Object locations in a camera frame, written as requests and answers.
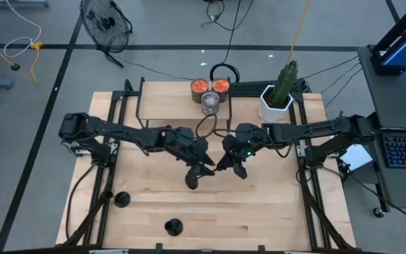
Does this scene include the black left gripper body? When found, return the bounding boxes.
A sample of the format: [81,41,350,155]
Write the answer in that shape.
[164,126,210,167]

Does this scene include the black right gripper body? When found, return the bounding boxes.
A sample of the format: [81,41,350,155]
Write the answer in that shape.
[221,123,264,165]

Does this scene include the black candle stick holder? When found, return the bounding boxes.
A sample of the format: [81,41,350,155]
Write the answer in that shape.
[184,168,201,191]
[113,190,132,209]
[164,217,184,237]

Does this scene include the tin can pictured label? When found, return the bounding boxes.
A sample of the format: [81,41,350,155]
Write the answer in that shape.
[200,90,221,116]

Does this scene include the tin can orange label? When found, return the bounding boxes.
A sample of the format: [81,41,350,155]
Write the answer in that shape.
[190,78,210,104]

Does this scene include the ribbed tin can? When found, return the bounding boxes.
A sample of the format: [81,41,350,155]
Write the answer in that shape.
[211,77,231,104]

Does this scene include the white planter pot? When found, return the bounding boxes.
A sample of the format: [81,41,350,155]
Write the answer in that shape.
[258,84,295,123]

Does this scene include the wooden shelf black legs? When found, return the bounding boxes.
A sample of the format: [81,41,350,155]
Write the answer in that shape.
[135,76,233,133]

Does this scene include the black keyboard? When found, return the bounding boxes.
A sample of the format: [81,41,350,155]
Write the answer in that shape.
[229,80,271,98]

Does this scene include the green cactus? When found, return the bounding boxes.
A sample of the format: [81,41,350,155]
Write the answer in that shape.
[266,59,300,107]

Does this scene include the white paper sheet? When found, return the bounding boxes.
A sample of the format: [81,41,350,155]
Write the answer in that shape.
[338,143,374,172]

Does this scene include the black floor fan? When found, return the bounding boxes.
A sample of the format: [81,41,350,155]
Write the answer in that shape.
[78,0,134,69]

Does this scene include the grey desk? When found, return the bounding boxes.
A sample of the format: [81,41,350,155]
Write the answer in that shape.
[357,44,406,211]

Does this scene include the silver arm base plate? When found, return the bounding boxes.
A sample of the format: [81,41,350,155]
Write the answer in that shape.
[295,143,309,158]
[69,140,120,157]

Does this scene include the black aluminium table frame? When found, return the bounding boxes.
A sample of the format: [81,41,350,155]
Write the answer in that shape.
[61,78,357,254]

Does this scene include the black hanging cable with coil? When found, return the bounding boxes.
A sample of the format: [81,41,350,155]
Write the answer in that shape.
[209,0,242,84]

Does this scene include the tangled black floor cable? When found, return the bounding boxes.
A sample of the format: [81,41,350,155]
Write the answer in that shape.
[201,0,255,32]

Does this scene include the thin black cable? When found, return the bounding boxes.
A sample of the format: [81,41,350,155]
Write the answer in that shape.
[303,55,361,80]

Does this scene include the yellow hanging cable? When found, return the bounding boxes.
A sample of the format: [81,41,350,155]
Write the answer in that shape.
[286,0,312,65]

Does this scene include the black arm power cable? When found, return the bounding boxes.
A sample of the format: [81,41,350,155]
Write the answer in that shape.
[64,164,98,241]

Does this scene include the yellow cable with plug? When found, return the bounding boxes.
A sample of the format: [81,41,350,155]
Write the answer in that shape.
[30,41,44,85]

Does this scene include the white floor cable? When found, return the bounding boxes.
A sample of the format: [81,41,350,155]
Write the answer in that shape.
[3,0,43,59]

